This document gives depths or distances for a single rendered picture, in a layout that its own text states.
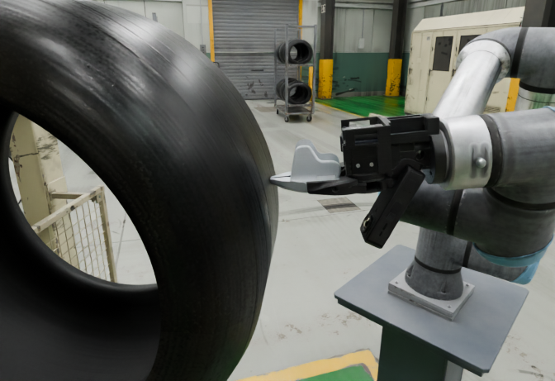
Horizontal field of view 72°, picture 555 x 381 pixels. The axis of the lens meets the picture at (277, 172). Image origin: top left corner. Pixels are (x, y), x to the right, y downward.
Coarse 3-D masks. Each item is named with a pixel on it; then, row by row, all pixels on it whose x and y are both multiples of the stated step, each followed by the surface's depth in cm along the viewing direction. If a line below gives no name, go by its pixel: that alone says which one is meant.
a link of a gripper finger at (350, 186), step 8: (312, 184) 47; (320, 184) 47; (328, 184) 46; (336, 184) 45; (344, 184) 45; (352, 184) 45; (360, 184) 45; (368, 184) 47; (312, 192) 47; (320, 192) 46; (328, 192) 46; (336, 192) 46; (344, 192) 45; (352, 192) 45; (360, 192) 45
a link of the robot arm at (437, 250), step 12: (420, 228) 128; (420, 240) 127; (432, 240) 122; (444, 240) 120; (456, 240) 119; (420, 252) 127; (432, 252) 123; (444, 252) 121; (456, 252) 119; (468, 252) 117; (432, 264) 124; (444, 264) 122; (456, 264) 123
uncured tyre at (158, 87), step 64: (0, 0) 32; (64, 0) 35; (0, 64) 31; (64, 64) 31; (128, 64) 33; (192, 64) 43; (0, 128) 62; (64, 128) 31; (128, 128) 32; (192, 128) 34; (256, 128) 51; (0, 192) 66; (128, 192) 33; (192, 192) 34; (256, 192) 41; (0, 256) 68; (192, 256) 34; (256, 256) 39; (0, 320) 64; (64, 320) 69; (128, 320) 70; (192, 320) 36; (256, 320) 43
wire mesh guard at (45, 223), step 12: (96, 192) 117; (72, 204) 106; (48, 216) 98; (60, 216) 101; (96, 216) 119; (36, 228) 92; (48, 228) 97; (72, 228) 107; (96, 228) 119; (108, 228) 125; (108, 240) 125; (60, 252) 102; (96, 252) 119; (108, 252) 127; (108, 264) 127; (96, 276) 120
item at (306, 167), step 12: (300, 156) 47; (312, 156) 47; (300, 168) 47; (312, 168) 47; (324, 168) 47; (336, 168) 47; (276, 180) 49; (288, 180) 48; (300, 180) 48; (312, 180) 47; (300, 192) 48
